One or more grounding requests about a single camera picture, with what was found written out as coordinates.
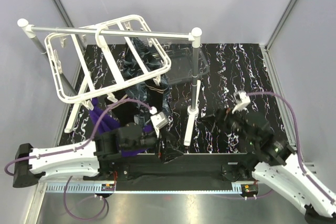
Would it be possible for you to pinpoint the dark patterned sock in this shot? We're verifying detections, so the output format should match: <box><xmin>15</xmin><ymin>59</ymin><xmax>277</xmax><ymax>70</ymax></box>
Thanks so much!
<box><xmin>122</xmin><ymin>37</ymin><xmax>172</xmax><ymax>119</ymax></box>

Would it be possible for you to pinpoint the clear plastic bin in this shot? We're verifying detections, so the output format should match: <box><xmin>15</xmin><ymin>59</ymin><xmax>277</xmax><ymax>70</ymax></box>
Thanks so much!
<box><xmin>161</xmin><ymin>42</ymin><xmax>209</xmax><ymax>86</ymax></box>

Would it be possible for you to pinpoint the white clip drying hanger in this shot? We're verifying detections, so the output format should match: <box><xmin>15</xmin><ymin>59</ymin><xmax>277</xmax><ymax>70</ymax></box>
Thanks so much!
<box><xmin>44</xmin><ymin>14</ymin><xmax>172</xmax><ymax>111</ymax></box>

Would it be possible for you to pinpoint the purple fleece sock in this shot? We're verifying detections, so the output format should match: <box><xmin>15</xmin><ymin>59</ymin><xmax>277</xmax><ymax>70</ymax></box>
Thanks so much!
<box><xmin>89</xmin><ymin>98</ymin><xmax>147</xmax><ymax>157</ymax></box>

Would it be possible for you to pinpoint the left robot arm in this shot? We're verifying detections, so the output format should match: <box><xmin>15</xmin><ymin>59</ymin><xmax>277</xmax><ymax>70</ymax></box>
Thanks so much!
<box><xmin>13</xmin><ymin>123</ymin><xmax>183</xmax><ymax>188</ymax></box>

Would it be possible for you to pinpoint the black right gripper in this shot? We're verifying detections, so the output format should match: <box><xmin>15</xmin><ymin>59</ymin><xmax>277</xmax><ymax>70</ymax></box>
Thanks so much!
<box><xmin>198</xmin><ymin>104</ymin><xmax>257</xmax><ymax>146</ymax></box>

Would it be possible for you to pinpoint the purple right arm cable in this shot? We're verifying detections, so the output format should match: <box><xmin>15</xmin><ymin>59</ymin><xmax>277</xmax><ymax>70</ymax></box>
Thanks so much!
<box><xmin>245</xmin><ymin>91</ymin><xmax>336</xmax><ymax>205</ymax></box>

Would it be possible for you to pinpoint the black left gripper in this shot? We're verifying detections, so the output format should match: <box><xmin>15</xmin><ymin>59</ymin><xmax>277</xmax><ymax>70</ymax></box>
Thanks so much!
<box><xmin>123</xmin><ymin>126</ymin><xmax>183</xmax><ymax>163</ymax></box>

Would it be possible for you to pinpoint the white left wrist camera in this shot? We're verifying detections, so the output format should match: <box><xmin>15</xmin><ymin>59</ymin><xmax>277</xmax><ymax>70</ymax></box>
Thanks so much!
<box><xmin>150</xmin><ymin>106</ymin><xmax>168</xmax><ymax>138</ymax></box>

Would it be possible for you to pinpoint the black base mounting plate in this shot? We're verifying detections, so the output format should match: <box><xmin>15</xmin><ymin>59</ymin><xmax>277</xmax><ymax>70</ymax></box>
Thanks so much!
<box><xmin>98</xmin><ymin>153</ymin><xmax>258</xmax><ymax>191</ymax></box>

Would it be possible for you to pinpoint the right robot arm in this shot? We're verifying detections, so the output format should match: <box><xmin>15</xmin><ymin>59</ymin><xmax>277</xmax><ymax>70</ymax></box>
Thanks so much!
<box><xmin>201</xmin><ymin>108</ymin><xmax>335</xmax><ymax>223</ymax></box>

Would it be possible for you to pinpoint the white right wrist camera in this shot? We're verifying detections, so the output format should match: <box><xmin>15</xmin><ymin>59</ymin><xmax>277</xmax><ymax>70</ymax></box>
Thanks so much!
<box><xmin>232</xmin><ymin>91</ymin><xmax>250</xmax><ymax>113</ymax></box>

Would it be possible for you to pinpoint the black striped sock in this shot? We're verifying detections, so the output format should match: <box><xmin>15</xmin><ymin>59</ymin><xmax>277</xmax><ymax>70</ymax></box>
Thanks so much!
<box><xmin>145</xmin><ymin>80</ymin><xmax>165</xmax><ymax>112</ymax></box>

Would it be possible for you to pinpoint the metal hanging rack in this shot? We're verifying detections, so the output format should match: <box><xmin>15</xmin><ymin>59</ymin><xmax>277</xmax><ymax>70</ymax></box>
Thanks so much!
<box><xmin>17</xmin><ymin>15</ymin><xmax>202</xmax><ymax>146</ymax></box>

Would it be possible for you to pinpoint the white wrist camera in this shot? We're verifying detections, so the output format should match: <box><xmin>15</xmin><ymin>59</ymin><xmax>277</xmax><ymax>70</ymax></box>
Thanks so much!
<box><xmin>150</xmin><ymin>106</ymin><xmax>168</xmax><ymax>138</ymax></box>
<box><xmin>232</xmin><ymin>91</ymin><xmax>250</xmax><ymax>113</ymax></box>

